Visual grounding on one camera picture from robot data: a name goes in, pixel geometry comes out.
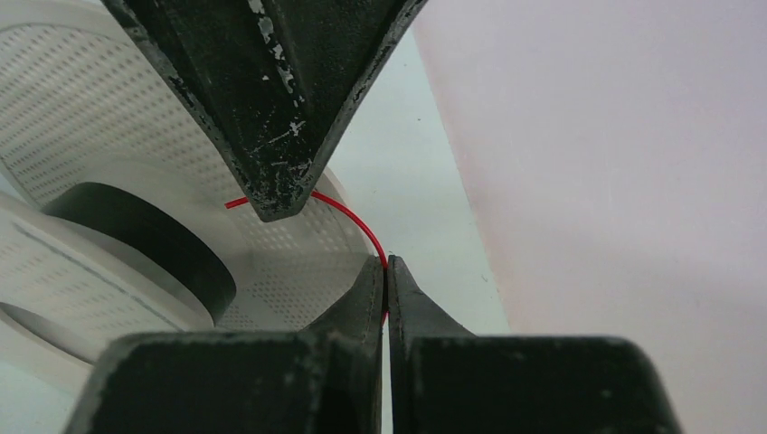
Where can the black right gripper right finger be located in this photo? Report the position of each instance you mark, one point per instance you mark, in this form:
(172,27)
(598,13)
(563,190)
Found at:
(446,379)

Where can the white plastic cable spool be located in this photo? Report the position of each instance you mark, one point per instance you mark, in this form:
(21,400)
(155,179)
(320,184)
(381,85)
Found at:
(114,208)

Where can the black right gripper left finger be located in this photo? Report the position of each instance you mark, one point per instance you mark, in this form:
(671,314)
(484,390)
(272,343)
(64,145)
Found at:
(323,378)

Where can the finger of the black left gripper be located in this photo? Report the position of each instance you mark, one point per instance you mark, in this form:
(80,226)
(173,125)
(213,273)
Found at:
(273,84)

